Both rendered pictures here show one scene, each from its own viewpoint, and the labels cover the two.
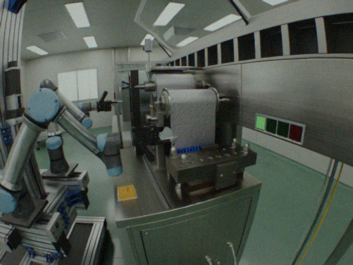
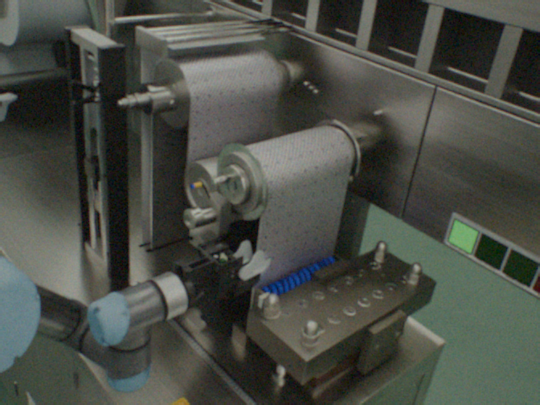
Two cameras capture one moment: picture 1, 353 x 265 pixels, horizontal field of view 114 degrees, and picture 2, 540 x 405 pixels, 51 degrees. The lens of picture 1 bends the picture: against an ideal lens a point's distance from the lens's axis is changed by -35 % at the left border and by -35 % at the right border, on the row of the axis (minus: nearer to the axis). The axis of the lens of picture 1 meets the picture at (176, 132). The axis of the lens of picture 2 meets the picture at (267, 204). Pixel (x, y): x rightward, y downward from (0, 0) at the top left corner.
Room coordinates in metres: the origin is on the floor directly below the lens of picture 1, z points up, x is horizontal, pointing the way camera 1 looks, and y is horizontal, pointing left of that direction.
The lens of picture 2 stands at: (-0.02, 0.40, 1.75)
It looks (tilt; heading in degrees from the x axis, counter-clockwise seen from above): 30 degrees down; 335
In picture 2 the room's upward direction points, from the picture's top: 7 degrees clockwise
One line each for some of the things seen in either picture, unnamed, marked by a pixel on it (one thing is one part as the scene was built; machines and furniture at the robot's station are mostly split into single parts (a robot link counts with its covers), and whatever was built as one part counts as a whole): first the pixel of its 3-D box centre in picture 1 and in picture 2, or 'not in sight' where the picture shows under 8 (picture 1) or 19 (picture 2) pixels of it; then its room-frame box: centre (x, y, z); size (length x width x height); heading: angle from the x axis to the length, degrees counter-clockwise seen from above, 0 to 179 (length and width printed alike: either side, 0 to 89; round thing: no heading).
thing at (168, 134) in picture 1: (169, 134); (257, 263); (0.77, 0.03, 1.12); 0.09 x 0.03 x 0.06; 108
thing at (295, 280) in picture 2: (195, 149); (301, 278); (0.81, -0.09, 1.03); 0.21 x 0.04 x 0.03; 109
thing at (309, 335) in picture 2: (183, 159); (310, 330); (0.63, -0.03, 1.05); 0.04 x 0.04 x 0.04
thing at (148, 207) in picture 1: (144, 131); (59, 158); (1.74, 0.33, 0.88); 2.52 x 0.66 x 0.04; 19
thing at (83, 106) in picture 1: (84, 108); not in sight; (1.24, 0.70, 1.21); 0.11 x 0.08 x 0.09; 123
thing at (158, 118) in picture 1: (157, 142); (206, 265); (0.87, 0.10, 1.05); 0.06 x 0.05 x 0.31; 109
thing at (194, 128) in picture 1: (194, 129); (300, 235); (0.83, -0.09, 1.12); 0.23 x 0.01 x 0.18; 109
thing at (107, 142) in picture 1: (110, 142); (126, 314); (0.70, 0.29, 1.11); 0.11 x 0.08 x 0.09; 109
